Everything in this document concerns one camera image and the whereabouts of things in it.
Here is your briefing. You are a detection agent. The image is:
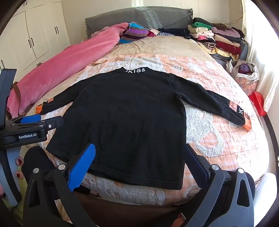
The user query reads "white curtain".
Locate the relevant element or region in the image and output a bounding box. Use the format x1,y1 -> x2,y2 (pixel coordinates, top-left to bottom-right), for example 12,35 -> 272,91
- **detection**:
241,0 -> 279,114

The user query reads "navy cloth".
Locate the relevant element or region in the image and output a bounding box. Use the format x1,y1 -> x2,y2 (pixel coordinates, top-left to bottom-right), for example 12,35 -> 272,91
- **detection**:
157,27 -> 191,40

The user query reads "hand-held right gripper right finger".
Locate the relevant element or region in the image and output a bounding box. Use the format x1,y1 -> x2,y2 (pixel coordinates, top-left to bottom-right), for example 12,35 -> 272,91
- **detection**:
182,143 -> 256,227

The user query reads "black long-sleeved sweater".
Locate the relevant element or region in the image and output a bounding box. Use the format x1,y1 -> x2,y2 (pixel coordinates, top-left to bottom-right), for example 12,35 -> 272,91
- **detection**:
40,67 -> 252,190

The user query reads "white rounded object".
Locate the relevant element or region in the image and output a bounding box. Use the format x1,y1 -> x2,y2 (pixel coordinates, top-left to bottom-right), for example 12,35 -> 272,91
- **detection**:
255,172 -> 278,219

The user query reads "pile of folded clothes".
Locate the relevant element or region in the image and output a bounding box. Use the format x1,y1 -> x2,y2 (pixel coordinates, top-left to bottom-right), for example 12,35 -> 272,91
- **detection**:
187,17 -> 247,60

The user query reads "person's left hand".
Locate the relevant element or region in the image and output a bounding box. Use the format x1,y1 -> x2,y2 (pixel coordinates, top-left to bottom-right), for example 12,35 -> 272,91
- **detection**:
14,155 -> 25,180

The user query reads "pink fleece blanket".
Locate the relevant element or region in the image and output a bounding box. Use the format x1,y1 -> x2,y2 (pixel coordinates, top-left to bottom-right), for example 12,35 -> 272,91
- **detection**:
6,22 -> 131,118

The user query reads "patterned bag of clothes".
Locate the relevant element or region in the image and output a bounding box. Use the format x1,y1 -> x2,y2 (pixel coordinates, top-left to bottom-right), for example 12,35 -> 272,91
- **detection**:
225,59 -> 261,96

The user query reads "grey quilted headboard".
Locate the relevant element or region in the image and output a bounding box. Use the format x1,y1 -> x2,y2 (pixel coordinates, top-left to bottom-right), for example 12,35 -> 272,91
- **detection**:
85,6 -> 194,40

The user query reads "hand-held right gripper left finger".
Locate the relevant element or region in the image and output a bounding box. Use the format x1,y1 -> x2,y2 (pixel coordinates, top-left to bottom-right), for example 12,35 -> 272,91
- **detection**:
23,143 -> 97,227

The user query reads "colourful striped cloth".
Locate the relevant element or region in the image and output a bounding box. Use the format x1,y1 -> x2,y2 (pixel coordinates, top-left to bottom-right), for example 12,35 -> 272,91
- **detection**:
119,22 -> 150,44

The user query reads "white wardrobe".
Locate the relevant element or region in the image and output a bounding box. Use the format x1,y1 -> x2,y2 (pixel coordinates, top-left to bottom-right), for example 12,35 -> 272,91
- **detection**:
0,0 -> 72,77

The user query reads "red bag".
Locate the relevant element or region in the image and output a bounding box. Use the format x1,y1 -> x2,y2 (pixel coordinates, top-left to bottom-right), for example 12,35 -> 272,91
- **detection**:
248,90 -> 267,117

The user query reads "beige bed sheet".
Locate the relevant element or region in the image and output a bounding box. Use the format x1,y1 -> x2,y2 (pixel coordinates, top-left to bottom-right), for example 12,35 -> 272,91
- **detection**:
90,35 -> 220,64

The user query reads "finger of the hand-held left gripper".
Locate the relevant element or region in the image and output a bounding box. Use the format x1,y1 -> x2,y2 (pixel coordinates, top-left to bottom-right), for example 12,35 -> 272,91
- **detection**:
10,114 -> 43,126
33,116 -> 64,131

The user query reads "dark brown bed frame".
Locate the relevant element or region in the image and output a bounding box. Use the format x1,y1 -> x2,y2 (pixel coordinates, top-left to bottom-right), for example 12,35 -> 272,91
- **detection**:
72,190 -> 181,227

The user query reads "peach patterned quilt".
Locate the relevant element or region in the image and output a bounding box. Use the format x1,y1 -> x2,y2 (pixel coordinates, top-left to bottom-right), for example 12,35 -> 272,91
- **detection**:
35,53 -> 273,207

